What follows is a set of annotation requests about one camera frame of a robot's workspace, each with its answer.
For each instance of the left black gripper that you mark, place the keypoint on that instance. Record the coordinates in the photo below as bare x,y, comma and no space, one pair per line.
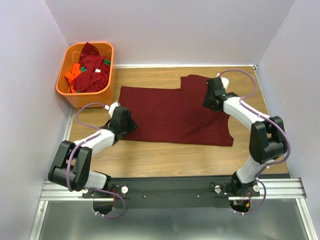
132,124

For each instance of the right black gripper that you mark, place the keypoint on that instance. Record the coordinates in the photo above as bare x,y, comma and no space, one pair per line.
206,103

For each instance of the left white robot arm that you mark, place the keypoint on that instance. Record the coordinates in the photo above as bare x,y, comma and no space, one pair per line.
71,165

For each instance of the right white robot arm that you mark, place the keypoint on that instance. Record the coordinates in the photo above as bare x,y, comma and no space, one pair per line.
267,141

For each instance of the green shirt in bin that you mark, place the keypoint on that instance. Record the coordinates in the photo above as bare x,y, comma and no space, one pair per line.
83,68

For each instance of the dark red shirt in bin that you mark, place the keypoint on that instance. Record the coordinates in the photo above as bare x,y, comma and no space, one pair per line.
96,76

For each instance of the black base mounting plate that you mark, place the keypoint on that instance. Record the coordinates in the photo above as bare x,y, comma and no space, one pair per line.
178,192

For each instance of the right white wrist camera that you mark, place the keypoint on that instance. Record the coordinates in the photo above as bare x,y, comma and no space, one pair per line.
224,80

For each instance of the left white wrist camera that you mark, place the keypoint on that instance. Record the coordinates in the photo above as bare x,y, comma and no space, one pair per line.
110,108

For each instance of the orange plastic bin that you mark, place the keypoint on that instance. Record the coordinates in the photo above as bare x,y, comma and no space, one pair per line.
79,100

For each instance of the aluminium extrusion rail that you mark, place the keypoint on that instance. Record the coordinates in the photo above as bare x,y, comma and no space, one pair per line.
286,188

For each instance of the orange shirt in bin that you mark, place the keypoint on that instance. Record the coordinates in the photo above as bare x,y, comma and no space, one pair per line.
71,76

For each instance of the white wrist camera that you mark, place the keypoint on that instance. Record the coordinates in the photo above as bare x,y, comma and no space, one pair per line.
224,80
110,108

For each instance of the maroon t shirt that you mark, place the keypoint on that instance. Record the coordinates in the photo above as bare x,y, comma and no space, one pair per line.
176,115

